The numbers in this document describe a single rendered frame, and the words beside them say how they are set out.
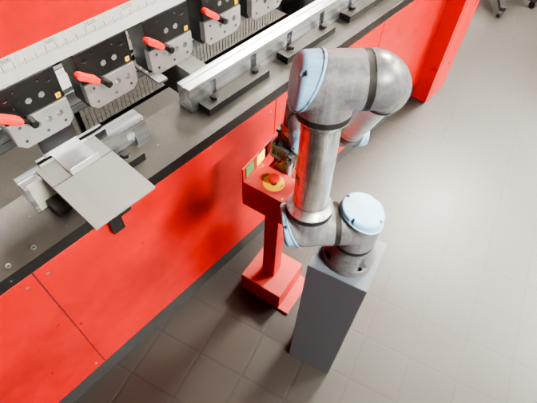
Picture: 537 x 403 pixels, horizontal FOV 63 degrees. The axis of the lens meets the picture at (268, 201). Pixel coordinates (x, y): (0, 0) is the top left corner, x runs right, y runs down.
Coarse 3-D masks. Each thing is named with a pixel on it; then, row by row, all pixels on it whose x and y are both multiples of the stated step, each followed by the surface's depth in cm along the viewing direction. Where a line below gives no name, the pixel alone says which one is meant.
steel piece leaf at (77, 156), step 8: (72, 144) 120; (80, 144) 120; (64, 152) 118; (72, 152) 118; (80, 152) 118; (88, 152) 118; (56, 160) 116; (64, 160) 116; (72, 160) 116; (80, 160) 116; (88, 160) 115; (96, 160) 117; (72, 168) 112; (80, 168) 114
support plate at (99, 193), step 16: (96, 144) 120; (112, 160) 117; (48, 176) 113; (64, 176) 113; (80, 176) 113; (96, 176) 114; (112, 176) 114; (128, 176) 114; (64, 192) 110; (80, 192) 110; (96, 192) 110; (112, 192) 111; (128, 192) 111; (144, 192) 111; (80, 208) 107; (96, 208) 107; (112, 208) 108; (96, 224) 105
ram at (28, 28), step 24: (0, 0) 83; (24, 0) 87; (48, 0) 90; (72, 0) 94; (96, 0) 98; (120, 0) 103; (168, 0) 113; (0, 24) 86; (24, 24) 89; (48, 24) 93; (72, 24) 97; (120, 24) 106; (0, 48) 88; (24, 48) 92; (72, 48) 100; (24, 72) 95
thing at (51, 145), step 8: (64, 128) 114; (72, 128) 116; (56, 136) 114; (64, 136) 116; (72, 136) 118; (40, 144) 112; (48, 144) 113; (56, 144) 115; (64, 144) 118; (48, 152) 116; (56, 152) 118
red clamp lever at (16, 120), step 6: (0, 114) 93; (6, 114) 94; (12, 114) 96; (0, 120) 92; (6, 120) 93; (12, 120) 94; (18, 120) 96; (24, 120) 97; (30, 120) 99; (36, 120) 99; (36, 126) 99
